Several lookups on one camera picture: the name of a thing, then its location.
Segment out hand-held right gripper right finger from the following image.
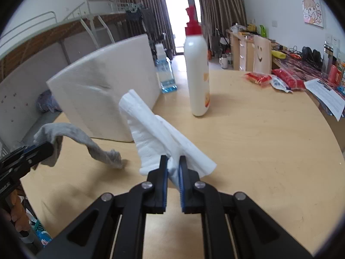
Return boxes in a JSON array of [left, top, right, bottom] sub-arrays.
[[178, 155, 314, 259]]

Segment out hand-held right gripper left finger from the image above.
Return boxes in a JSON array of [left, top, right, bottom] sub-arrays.
[[36, 155, 169, 259]]

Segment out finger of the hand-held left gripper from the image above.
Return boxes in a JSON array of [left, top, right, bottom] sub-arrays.
[[0, 156, 25, 195], [9, 141, 54, 172]]

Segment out grey cloth rag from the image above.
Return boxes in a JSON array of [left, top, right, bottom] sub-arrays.
[[33, 122, 123, 169]]

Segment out white paper towel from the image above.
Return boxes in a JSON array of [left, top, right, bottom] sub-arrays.
[[119, 89, 218, 193]]

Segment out white foam box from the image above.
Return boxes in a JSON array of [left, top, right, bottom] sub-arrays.
[[46, 33, 162, 142]]

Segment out person's left hand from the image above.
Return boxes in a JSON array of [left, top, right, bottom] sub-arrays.
[[5, 189, 31, 233]]

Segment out blue patterned quilt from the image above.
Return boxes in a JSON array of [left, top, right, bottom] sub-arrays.
[[36, 89, 63, 113]]

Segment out teal printed packet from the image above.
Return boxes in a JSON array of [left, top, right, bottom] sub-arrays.
[[29, 218, 53, 248]]

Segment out metal bunk bed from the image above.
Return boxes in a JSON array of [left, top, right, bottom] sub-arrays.
[[0, 11, 127, 152]]

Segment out clear blue water bottle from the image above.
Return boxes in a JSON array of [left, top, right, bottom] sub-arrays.
[[153, 43, 178, 95]]

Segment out white bottle red pump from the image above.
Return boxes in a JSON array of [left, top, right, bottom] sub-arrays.
[[183, 5, 211, 117]]

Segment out orange red snack packet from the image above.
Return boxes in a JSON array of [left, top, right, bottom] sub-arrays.
[[244, 72, 273, 87]]

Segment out white bed ladder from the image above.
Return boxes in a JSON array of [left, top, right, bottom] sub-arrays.
[[80, 14, 114, 44]]

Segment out white blue snack packet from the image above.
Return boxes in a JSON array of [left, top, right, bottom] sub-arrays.
[[270, 75, 293, 94]]

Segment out wooden desk with drawers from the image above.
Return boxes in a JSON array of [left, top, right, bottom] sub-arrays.
[[226, 28, 273, 72]]

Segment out large red snack packet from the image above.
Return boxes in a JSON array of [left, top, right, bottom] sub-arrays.
[[272, 68, 307, 90]]

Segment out glass balcony door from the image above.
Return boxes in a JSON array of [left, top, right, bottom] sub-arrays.
[[159, 0, 201, 56]]

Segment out dark hanging clothes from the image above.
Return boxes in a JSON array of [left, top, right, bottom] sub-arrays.
[[125, 5, 160, 39]]

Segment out printed desk mat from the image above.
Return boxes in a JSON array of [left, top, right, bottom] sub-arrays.
[[272, 51, 345, 101]]

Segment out printed paper sheet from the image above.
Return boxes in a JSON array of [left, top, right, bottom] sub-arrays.
[[304, 78, 345, 122]]

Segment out black headphones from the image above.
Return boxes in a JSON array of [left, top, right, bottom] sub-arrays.
[[301, 46, 323, 69]]

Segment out red box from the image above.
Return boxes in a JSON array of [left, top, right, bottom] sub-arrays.
[[327, 62, 345, 87]]

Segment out silver flask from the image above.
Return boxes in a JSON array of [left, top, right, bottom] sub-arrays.
[[323, 41, 334, 73]]

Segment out cartoon wall poster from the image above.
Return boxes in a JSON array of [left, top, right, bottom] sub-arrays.
[[301, 0, 325, 29]]

